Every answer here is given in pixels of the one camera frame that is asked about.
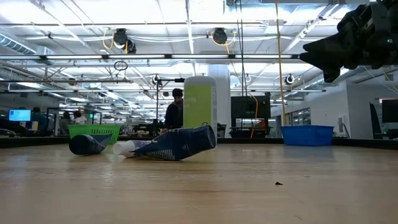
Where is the long ceiling light strip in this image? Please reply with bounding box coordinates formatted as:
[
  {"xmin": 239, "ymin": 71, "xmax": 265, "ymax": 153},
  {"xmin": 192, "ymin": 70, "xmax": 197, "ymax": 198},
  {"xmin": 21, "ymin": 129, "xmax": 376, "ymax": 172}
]
[{"xmin": 0, "ymin": 54, "xmax": 301, "ymax": 60}]

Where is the disinfecting wipes canister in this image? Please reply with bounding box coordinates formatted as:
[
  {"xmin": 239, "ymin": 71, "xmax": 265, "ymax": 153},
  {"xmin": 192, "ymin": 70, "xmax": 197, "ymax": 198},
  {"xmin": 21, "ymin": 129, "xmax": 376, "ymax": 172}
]
[{"xmin": 183, "ymin": 75, "xmax": 218, "ymax": 133}]

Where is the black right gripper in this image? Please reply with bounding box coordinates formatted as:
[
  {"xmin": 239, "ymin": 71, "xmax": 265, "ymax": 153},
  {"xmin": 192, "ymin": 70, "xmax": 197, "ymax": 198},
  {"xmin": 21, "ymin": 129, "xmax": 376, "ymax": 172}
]
[{"xmin": 299, "ymin": 0, "xmax": 398, "ymax": 83}]

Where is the person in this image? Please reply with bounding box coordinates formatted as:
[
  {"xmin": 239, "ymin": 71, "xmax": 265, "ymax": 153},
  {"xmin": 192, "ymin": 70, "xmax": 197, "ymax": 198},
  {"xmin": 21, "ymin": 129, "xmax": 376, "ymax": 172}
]
[
  {"xmin": 58, "ymin": 111, "xmax": 72, "ymax": 136},
  {"xmin": 30, "ymin": 106, "xmax": 47, "ymax": 136},
  {"xmin": 72, "ymin": 110, "xmax": 88, "ymax": 125},
  {"xmin": 160, "ymin": 88, "xmax": 185, "ymax": 134}
]

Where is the black monitor cart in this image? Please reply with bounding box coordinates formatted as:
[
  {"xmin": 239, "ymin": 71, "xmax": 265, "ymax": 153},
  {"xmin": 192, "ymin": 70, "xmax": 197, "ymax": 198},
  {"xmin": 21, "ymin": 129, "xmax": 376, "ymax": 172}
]
[{"xmin": 230, "ymin": 95, "xmax": 271, "ymax": 138}]

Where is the black desk monitor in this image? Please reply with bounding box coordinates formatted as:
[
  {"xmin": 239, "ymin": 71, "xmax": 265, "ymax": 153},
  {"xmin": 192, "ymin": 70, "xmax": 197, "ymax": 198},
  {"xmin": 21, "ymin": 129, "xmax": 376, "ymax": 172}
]
[{"xmin": 381, "ymin": 98, "xmax": 398, "ymax": 124}]

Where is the white building column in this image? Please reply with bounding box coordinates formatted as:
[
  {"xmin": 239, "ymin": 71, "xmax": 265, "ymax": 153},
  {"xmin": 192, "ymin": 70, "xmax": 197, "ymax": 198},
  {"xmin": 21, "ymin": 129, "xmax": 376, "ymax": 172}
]
[{"xmin": 207, "ymin": 63, "xmax": 233, "ymax": 138}]

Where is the yellow hanging cable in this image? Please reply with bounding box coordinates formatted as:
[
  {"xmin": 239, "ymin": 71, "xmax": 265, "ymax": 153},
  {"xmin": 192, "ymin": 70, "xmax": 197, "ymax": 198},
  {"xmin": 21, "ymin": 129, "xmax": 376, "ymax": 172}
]
[{"xmin": 275, "ymin": 0, "xmax": 287, "ymax": 126}]

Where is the dark blue pouch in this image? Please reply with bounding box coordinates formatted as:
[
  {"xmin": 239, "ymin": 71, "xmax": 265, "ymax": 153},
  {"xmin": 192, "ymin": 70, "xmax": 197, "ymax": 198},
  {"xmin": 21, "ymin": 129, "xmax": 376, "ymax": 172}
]
[{"xmin": 68, "ymin": 133, "xmax": 113, "ymax": 156}]

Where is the lit blue computer monitor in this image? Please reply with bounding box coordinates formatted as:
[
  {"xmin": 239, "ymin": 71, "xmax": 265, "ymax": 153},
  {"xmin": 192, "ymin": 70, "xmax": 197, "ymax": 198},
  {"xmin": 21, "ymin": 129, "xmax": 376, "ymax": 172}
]
[{"xmin": 8, "ymin": 108, "xmax": 32, "ymax": 122}]

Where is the green plastic basket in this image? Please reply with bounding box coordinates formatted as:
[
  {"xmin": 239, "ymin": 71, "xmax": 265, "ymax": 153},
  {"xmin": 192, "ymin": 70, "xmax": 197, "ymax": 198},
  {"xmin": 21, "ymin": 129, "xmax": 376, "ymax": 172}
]
[{"xmin": 68, "ymin": 124, "xmax": 121, "ymax": 145}]

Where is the dark blue squeeze tube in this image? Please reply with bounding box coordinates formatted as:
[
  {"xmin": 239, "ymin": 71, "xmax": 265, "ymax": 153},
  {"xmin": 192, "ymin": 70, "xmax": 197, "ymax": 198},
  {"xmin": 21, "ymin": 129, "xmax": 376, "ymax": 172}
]
[{"xmin": 132, "ymin": 124, "xmax": 217, "ymax": 162}]

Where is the blue plastic basket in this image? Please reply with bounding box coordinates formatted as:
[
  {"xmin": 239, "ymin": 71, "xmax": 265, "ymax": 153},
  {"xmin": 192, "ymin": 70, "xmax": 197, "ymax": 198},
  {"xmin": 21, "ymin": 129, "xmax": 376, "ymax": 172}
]
[{"xmin": 280, "ymin": 124, "xmax": 335, "ymax": 146}]

